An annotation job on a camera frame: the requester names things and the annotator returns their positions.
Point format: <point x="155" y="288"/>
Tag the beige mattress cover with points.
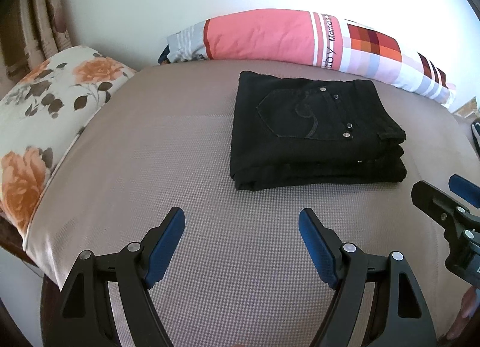
<point x="241" y="274"/>

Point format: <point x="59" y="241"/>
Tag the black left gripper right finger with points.
<point x="398" y="316"/>

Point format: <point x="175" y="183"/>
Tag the floral orange white pillow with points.
<point x="42" y="117"/>

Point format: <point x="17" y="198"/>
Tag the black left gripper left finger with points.
<point x="84" y="315"/>

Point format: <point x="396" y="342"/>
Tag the black denim pants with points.
<point x="296" y="131"/>

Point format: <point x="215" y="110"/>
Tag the right hand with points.
<point x="469" y="304"/>

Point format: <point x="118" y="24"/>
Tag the pink striped long pillow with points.
<point x="312" y="39"/>

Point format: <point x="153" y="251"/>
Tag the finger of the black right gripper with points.
<point x="465" y="189"/>
<point x="447" y="212"/>

